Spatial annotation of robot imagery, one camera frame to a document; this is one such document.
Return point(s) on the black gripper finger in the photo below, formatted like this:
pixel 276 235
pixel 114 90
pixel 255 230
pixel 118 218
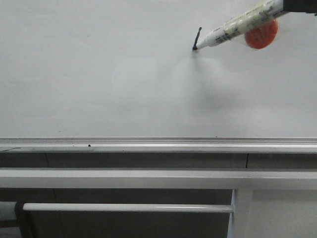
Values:
pixel 305 6

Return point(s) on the white whiteboard marker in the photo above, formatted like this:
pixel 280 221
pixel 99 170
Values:
pixel 261 14

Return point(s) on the red round magnet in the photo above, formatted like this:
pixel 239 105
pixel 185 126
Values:
pixel 262 36

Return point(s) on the white whiteboard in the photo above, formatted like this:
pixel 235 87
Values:
pixel 120 75

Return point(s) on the white horizontal stand rod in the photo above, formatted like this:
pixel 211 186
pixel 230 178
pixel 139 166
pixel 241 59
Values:
pixel 128 207

